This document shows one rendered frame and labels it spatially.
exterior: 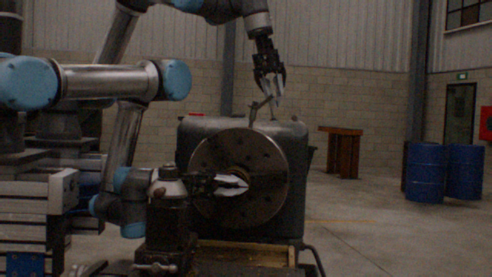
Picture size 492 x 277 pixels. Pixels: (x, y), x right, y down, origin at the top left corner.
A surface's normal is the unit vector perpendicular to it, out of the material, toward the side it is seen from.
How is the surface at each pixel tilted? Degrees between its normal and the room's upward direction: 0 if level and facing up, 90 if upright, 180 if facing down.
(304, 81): 90
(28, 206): 90
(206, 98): 90
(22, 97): 90
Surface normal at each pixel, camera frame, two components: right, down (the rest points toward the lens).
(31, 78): 0.66, 0.08
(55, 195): 0.05, 0.05
